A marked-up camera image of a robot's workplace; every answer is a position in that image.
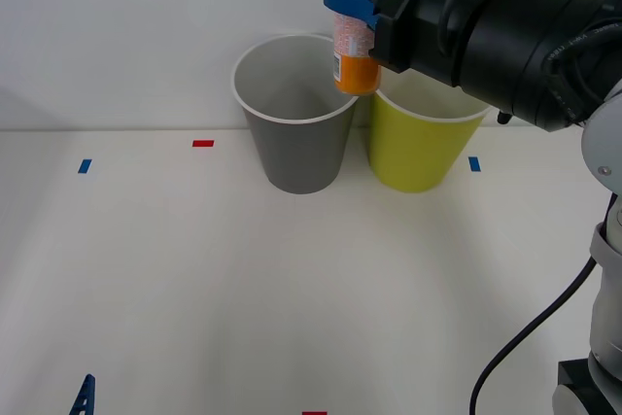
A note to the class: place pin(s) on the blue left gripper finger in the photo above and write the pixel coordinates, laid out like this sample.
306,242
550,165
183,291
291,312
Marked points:
85,398

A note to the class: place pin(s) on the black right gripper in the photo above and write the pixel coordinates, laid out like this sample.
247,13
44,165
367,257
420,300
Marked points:
423,26

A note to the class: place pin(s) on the orange and white drink can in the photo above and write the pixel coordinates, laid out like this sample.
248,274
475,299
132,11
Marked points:
357,75

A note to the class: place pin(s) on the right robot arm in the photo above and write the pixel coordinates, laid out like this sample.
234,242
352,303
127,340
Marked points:
544,45

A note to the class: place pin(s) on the yellow-green plastic waste bin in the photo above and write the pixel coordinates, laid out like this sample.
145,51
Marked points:
413,152

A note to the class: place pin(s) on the grey plastic waste bin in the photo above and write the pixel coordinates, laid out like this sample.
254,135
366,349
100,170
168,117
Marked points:
301,152

